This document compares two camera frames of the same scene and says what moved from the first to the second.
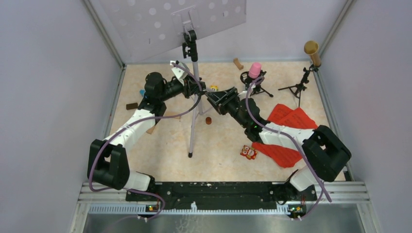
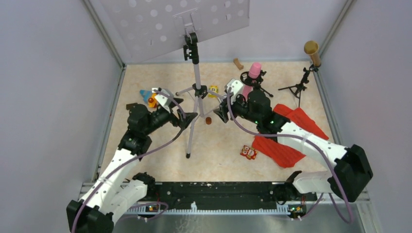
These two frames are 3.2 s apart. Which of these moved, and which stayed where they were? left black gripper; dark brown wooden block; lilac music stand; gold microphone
Moved: left black gripper
Stayed: lilac music stand; dark brown wooden block; gold microphone
